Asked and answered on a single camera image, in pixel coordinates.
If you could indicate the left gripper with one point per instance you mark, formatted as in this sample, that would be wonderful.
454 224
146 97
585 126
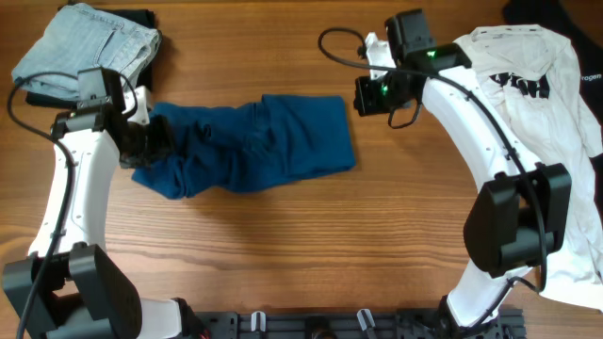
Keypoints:
162 129

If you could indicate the white t-shirt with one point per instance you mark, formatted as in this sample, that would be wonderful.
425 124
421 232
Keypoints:
574 273

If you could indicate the folded light blue jeans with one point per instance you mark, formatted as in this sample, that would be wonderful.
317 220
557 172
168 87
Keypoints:
85 47

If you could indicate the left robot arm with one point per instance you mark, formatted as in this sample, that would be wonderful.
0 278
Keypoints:
67 286

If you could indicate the folded black garment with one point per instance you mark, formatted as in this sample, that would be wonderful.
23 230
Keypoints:
146 70

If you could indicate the black printed garment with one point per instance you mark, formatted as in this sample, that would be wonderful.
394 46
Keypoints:
579 42

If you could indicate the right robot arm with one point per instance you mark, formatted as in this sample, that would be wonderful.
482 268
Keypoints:
519 215

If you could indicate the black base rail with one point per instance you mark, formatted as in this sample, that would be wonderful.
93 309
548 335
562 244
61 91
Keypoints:
311 325

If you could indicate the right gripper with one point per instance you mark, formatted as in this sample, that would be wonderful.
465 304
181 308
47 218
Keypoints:
366 95

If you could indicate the blue polo shirt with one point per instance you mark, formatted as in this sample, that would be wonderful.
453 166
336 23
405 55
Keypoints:
278 140

